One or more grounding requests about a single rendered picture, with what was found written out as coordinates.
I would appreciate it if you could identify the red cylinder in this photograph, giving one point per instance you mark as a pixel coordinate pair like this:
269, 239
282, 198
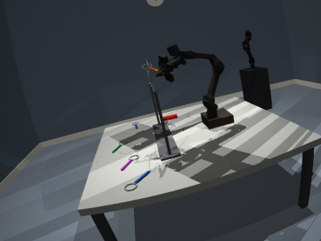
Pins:
170, 117

